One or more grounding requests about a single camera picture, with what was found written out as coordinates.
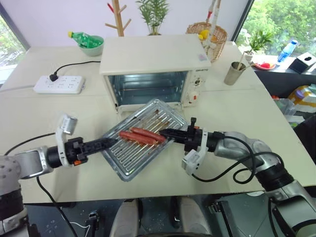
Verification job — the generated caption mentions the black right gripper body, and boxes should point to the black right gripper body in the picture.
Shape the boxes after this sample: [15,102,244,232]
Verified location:
[184,117,201,153]

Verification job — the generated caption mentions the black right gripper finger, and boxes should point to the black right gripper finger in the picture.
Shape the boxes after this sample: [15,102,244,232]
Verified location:
[159,128,188,137]
[164,135,188,144]

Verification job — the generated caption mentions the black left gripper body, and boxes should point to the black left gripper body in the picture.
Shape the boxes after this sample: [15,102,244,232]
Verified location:
[64,137,88,166]

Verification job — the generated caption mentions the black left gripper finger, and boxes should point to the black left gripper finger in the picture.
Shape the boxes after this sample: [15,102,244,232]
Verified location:
[83,137,117,148]
[84,143,115,156]

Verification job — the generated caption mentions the silver ribbed baking tray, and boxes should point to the silver ribbed baking tray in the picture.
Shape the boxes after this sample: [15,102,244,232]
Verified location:
[101,98,190,183]

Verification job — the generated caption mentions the red sausage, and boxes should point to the red sausage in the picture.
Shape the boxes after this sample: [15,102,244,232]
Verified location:
[130,126,167,143]
[118,130,159,147]

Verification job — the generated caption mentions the cream toaster oven door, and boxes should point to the cream toaster oven door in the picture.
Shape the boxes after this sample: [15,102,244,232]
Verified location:
[115,100,186,122]

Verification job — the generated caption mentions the cream toaster oven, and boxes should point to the cream toaster oven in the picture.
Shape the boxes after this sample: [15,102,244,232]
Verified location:
[99,34,212,119]

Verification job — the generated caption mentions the white power strip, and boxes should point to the white power strip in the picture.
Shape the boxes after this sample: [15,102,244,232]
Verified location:
[33,75,86,95]

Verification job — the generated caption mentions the grey metal cup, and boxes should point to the grey metal cup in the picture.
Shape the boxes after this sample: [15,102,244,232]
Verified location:
[224,61,247,86]

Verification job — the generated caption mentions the black box under table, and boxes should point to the black box under table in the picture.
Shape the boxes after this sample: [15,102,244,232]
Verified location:
[208,199,240,237]

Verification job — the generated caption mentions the wooden stick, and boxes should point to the wooden stick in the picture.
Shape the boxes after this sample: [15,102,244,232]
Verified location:
[237,51,245,71]

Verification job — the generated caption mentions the light green bowl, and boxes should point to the light green bowl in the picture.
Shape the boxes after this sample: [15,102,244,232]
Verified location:
[78,36,105,57]

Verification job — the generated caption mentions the woven wicker basket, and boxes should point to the woven wicker basket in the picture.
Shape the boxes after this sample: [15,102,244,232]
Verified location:
[185,21,228,63]

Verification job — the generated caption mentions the clear plastic bag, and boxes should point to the clear plastic bag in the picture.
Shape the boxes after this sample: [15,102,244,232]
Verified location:
[273,96,307,124]

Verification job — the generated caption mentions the red plate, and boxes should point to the red plate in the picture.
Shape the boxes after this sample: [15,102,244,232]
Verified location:
[253,61,276,70]

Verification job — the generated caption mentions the green plastic bottle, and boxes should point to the green plastic bottle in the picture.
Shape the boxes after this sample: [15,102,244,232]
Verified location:
[68,31,103,49]

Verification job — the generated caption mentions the small green potted plant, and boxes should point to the small green potted plant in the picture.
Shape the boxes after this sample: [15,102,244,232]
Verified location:
[245,29,274,63]

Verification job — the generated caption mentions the yellow purple toy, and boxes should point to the yellow purple toy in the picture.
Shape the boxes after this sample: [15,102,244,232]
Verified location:
[287,85,316,110]

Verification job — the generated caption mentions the white red-tipped stick toy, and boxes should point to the white red-tipped stick toy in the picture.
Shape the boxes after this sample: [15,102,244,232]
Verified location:
[202,0,222,51]

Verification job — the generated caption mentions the wooden branch rack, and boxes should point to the wooden branch rack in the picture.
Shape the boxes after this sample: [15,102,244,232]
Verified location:
[105,0,133,37]

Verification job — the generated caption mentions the blue water bottle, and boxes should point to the blue water bottle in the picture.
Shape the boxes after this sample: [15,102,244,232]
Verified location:
[276,39,299,63]

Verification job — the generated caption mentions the black tissue box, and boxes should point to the black tissue box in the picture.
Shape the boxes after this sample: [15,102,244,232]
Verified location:
[288,52,316,74]

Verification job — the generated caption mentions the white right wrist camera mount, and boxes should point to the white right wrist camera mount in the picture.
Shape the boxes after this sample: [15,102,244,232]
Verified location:
[181,127,208,176]

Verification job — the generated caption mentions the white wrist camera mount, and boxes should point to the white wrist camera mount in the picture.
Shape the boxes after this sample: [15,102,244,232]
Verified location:
[55,114,79,167]
[181,127,208,176]

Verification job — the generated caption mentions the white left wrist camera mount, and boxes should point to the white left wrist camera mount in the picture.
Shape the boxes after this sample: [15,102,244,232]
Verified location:
[55,114,79,167]

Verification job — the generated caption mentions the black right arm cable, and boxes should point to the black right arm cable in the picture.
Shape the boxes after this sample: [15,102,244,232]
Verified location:
[192,134,275,184]

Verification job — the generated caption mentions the black plug with cable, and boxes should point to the black plug with cable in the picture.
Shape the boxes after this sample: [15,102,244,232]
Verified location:
[48,60,102,82]

